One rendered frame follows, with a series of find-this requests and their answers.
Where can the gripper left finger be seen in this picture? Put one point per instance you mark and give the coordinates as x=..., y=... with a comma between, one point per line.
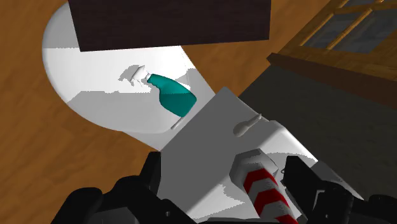
x=136, y=192

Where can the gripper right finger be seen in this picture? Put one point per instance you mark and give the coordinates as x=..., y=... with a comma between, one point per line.
x=313, y=186

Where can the red striped white can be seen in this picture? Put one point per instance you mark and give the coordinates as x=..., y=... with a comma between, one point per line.
x=263, y=183

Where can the teal spray bottle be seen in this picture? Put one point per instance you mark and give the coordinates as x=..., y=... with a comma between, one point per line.
x=173, y=93

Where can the wooden framed window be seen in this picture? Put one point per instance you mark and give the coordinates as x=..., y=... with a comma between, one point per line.
x=344, y=34

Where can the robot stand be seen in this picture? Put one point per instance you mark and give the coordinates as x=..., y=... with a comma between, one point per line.
x=167, y=23

